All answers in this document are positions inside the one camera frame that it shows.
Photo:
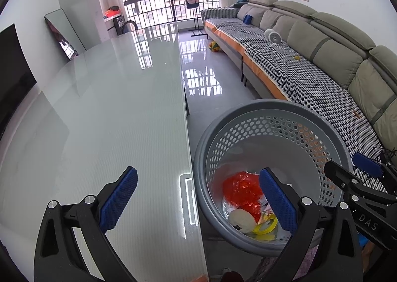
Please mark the black television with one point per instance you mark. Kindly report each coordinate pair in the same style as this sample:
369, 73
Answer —
12, 77

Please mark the white counter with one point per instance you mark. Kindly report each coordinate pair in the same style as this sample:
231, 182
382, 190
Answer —
113, 26

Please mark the black round-back chair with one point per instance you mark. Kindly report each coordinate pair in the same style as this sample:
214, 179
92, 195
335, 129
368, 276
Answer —
128, 26

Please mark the orange item on counter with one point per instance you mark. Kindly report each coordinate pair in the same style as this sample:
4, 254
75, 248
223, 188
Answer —
112, 11

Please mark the small orange scrap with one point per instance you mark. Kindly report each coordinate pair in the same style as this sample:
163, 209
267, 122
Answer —
357, 113

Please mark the leaning floor mirror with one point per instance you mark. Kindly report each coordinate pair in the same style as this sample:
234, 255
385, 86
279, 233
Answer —
63, 31

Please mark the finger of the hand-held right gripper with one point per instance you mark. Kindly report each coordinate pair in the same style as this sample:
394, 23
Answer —
367, 164
339, 176

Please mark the grey perforated plastic basket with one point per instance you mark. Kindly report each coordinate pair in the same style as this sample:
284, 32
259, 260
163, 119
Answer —
279, 133

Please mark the yellow plastic wrapper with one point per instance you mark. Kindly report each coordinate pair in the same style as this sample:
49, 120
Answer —
266, 227

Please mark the multicolour ball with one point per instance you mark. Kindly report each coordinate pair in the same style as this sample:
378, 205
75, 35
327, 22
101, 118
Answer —
214, 46

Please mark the black floor clothes stand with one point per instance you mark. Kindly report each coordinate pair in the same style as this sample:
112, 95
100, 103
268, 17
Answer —
196, 26

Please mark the garment on clothes stand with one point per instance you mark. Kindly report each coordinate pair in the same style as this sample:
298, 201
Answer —
192, 0

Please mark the white round plastic lid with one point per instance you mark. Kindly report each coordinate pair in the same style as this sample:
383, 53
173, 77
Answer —
242, 220

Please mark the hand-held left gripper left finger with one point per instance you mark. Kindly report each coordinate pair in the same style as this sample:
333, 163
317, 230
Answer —
119, 200

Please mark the red plastic bag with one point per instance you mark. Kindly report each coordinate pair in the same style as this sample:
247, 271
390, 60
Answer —
242, 189

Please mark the blue mug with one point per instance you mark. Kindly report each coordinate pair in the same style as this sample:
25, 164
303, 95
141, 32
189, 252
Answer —
247, 19

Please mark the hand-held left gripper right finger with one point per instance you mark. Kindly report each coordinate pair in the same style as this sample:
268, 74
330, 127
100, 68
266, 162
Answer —
277, 200

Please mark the grey sofa with checkered cover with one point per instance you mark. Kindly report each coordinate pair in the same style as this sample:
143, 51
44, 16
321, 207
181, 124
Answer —
297, 83

